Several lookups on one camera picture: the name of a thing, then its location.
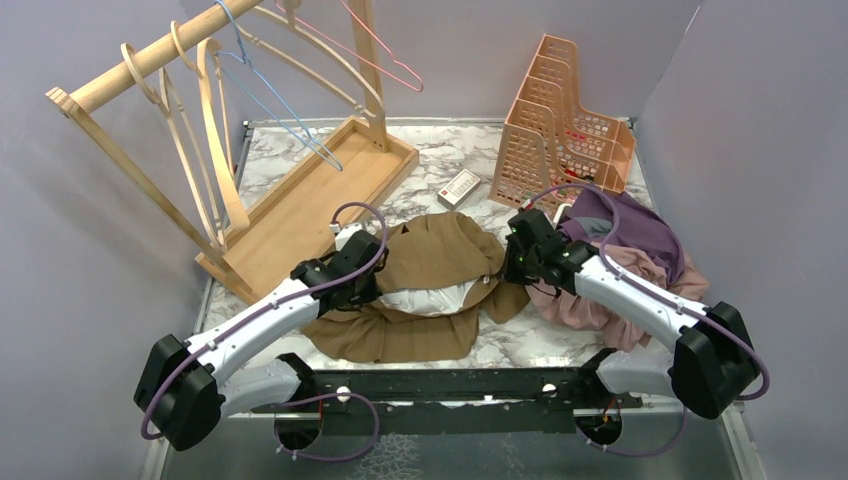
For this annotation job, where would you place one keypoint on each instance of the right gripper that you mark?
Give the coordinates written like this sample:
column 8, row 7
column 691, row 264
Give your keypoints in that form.
column 509, row 271

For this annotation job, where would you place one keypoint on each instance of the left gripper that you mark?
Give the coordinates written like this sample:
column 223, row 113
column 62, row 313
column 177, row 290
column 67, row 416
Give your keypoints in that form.
column 369, row 294

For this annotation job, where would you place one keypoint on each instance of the brown skirt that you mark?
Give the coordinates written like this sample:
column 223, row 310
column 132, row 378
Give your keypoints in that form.
column 439, row 277

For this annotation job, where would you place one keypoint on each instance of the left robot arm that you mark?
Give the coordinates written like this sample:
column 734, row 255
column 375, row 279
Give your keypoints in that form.
column 187, row 387

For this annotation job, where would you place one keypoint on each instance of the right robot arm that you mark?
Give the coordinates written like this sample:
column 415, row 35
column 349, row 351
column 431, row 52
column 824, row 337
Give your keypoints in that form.
column 710, row 360

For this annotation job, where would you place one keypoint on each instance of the wooden hanger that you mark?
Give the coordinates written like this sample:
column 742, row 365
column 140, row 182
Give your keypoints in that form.
column 220, row 168
column 207, row 211
column 373, row 108

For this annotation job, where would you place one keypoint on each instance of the pink skirt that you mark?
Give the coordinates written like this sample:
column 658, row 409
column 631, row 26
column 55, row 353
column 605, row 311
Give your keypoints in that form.
column 619, row 333

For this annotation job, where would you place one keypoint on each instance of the wooden hanger right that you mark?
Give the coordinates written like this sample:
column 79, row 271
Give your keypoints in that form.
column 373, row 108

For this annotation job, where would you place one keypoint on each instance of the wooden hanger leftmost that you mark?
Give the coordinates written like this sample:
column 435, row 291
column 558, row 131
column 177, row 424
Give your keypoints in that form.
column 207, row 211

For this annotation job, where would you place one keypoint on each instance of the purple garment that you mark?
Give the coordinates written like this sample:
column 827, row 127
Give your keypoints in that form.
column 626, row 223

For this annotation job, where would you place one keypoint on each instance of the wooden clothes rack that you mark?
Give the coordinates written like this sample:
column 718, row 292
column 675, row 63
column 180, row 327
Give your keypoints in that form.
column 288, row 192

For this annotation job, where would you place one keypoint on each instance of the small white red box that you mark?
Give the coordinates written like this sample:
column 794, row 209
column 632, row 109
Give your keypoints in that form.
column 458, row 189

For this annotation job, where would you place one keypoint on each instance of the peach plastic file organizer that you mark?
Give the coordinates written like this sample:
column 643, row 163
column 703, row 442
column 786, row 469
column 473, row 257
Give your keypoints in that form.
column 550, row 138

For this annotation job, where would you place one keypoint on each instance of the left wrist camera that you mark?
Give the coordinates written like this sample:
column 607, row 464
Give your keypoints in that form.
column 342, row 234

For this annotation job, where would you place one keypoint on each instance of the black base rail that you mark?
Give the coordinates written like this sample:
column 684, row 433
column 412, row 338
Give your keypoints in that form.
column 442, row 401

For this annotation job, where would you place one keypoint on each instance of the blue wire hanger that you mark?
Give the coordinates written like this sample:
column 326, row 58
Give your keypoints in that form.
column 304, row 136

